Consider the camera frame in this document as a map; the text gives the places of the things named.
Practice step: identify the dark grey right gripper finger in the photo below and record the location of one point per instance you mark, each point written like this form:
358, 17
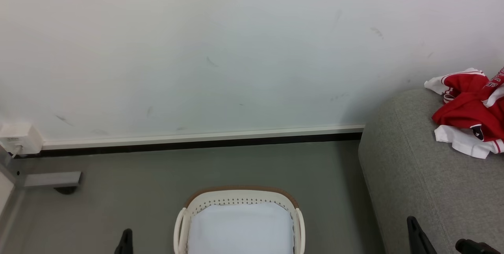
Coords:
474, 247
419, 240

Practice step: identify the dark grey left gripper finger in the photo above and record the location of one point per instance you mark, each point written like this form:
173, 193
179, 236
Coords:
125, 244

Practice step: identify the red and white garment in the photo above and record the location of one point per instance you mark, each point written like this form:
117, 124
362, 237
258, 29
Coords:
468, 108

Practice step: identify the white plastic laundry basket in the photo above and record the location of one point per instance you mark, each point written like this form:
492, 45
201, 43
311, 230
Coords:
240, 226

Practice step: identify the grey fabric sofa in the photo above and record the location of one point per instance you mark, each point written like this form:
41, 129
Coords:
417, 183

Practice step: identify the black round foot pad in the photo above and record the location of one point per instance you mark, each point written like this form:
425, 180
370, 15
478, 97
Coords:
66, 190

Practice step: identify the white and black baseboard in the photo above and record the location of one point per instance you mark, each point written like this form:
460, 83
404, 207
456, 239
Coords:
197, 139

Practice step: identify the grey metal frame leg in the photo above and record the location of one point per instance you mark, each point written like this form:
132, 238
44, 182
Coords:
51, 179

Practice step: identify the white wall socket box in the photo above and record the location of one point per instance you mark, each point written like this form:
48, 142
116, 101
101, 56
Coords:
19, 136

